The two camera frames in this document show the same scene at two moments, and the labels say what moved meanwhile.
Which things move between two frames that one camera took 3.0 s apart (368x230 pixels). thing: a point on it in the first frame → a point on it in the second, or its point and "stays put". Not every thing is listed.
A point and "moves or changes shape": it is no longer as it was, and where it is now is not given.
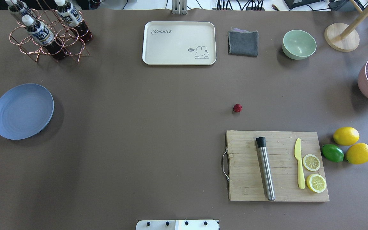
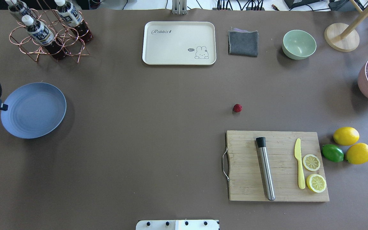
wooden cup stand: [342, 37] stays put
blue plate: [22, 110] moves or changes shape
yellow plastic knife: [297, 150] stays put
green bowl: [297, 44] stays put
